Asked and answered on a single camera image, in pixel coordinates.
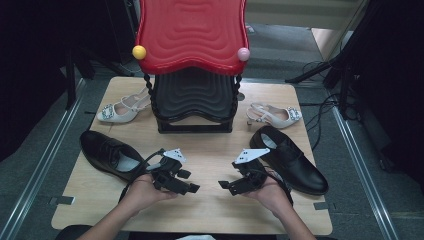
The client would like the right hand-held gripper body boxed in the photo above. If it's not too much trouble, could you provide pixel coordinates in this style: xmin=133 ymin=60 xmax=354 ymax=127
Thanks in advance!
xmin=229 ymin=148 xmax=272 ymax=197

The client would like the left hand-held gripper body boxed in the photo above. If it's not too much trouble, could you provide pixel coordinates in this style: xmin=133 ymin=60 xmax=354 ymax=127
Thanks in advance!
xmin=146 ymin=148 xmax=189 ymax=196

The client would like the black leather shoe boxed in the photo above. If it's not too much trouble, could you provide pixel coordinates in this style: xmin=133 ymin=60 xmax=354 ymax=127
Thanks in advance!
xmin=249 ymin=125 xmax=330 ymax=196
xmin=79 ymin=129 xmax=149 ymax=184

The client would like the white rhinestone heeled shoe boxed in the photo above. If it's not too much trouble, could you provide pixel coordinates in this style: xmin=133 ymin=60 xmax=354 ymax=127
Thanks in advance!
xmin=96 ymin=85 xmax=153 ymax=124
xmin=245 ymin=101 xmax=304 ymax=130

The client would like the red and black shoe rack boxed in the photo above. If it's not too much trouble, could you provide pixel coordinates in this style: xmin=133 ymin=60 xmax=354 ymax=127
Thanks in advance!
xmin=132 ymin=0 xmax=251 ymax=135

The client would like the person's right hand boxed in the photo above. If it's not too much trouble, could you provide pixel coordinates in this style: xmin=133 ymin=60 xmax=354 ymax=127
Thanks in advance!
xmin=248 ymin=171 xmax=294 ymax=218

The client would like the person's left hand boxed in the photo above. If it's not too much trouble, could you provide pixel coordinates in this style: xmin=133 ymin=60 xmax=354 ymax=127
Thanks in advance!
xmin=124 ymin=173 xmax=179 ymax=214

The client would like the person's white clothing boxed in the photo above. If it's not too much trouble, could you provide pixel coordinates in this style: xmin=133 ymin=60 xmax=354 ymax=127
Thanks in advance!
xmin=176 ymin=234 xmax=216 ymax=240

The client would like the black stool seat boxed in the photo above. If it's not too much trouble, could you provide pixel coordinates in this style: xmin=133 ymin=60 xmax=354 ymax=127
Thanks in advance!
xmin=54 ymin=224 xmax=94 ymax=240

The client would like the black tripod stand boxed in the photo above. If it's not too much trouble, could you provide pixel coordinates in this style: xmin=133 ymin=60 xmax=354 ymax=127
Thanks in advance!
xmin=284 ymin=19 xmax=371 ymax=121

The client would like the black metal stand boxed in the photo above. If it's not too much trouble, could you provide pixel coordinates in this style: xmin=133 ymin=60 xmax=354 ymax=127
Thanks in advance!
xmin=64 ymin=49 xmax=98 ymax=111

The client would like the beige board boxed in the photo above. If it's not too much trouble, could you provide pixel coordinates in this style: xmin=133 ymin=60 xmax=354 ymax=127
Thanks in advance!
xmin=311 ymin=28 xmax=354 ymax=61

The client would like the black curtain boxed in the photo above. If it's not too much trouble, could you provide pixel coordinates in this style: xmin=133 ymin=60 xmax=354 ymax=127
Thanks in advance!
xmin=346 ymin=0 xmax=424 ymax=188
xmin=0 ymin=0 xmax=139 ymax=163

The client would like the left hand-held gripper cable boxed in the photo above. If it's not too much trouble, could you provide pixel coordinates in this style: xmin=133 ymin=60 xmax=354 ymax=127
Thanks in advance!
xmin=118 ymin=148 xmax=166 ymax=204

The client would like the hand-held gripper cable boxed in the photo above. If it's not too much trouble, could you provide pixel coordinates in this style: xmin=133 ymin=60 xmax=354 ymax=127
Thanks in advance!
xmin=248 ymin=168 xmax=295 ymax=207
xmin=118 ymin=148 xmax=166 ymax=204

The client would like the right hand-held gripper cable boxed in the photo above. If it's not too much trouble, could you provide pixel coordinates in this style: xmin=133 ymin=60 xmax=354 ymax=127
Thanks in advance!
xmin=248 ymin=168 xmax=295 ymax=207

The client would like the black floor cable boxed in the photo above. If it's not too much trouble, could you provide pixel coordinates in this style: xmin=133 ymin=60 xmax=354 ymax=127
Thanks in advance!
xmin=301 ymin=59 xmax=341 ymax=151

